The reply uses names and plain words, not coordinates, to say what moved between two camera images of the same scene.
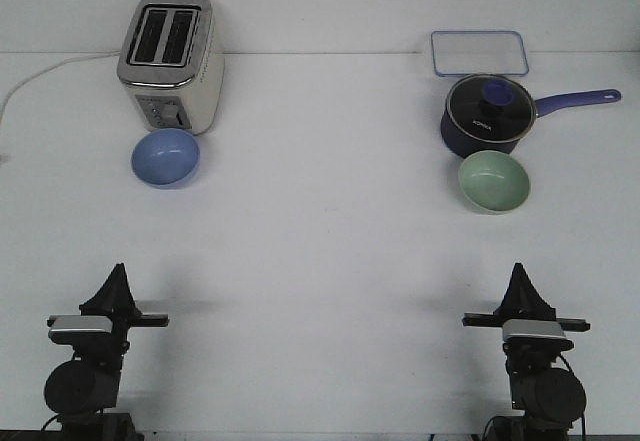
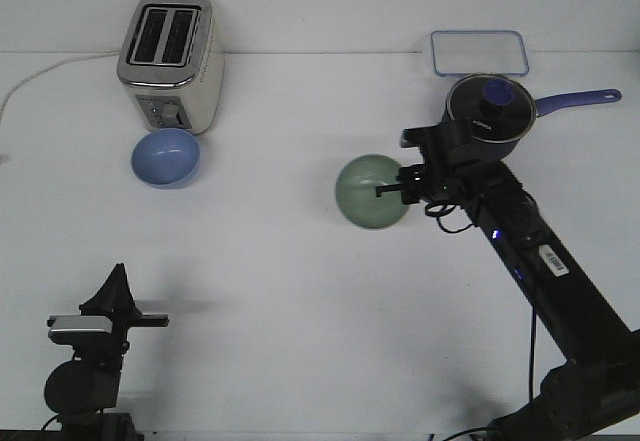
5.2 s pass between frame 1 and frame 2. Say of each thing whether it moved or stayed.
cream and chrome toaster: stayed
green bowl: moved
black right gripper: moved
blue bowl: stayed
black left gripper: stayed
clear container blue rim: stayed
